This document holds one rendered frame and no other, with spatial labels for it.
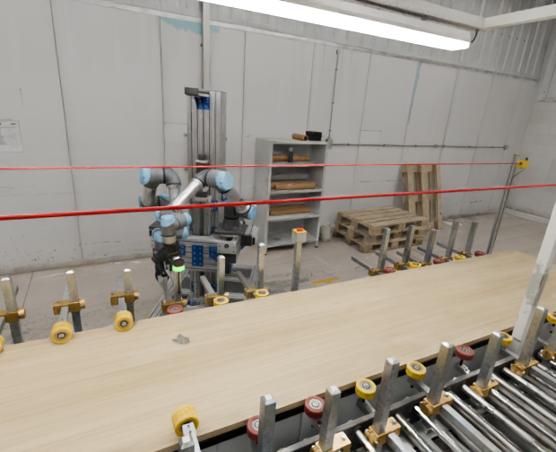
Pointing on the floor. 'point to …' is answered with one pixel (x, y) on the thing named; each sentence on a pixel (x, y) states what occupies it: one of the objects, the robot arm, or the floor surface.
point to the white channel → (421, 9)
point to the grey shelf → (273, 230)
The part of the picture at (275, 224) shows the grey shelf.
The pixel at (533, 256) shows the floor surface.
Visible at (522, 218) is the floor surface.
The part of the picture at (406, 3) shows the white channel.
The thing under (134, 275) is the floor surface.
